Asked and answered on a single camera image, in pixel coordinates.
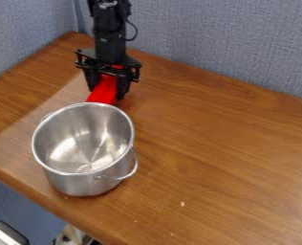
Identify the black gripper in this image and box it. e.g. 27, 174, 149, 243
75, 48, 141, 100

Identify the red rectangular block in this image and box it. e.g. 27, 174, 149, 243
85, 74, 116, 104

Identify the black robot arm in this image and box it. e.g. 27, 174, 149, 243
75, 0, 141, 104

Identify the metal pot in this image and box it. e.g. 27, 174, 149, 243
31, 102, 139, 197

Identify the white object below table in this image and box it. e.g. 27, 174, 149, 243
48, 225, 101, 245

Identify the grey device below table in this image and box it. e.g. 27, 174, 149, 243
0, 221, 29, 245

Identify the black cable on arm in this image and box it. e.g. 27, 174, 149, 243
124, 20, 139, 42

